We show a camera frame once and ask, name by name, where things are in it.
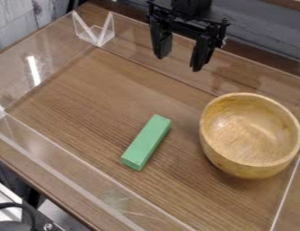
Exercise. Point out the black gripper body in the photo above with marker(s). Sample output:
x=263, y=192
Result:
x=191, y=17

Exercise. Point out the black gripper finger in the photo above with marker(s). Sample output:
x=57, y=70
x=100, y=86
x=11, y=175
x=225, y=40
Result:
x=161, y=37
x=203, y=52

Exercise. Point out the green rectangular block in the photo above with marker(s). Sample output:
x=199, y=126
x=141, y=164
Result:
x=146, y=142

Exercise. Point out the brown wooden bowl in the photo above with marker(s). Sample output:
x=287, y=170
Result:
x=249, y=135

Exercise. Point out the clear acrylic corner bracket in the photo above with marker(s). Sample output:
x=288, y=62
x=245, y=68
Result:
x=94, y=34

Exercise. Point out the clear acrylic tray wall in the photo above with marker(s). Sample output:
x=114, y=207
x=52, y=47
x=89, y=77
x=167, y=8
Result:
x=76, y=102

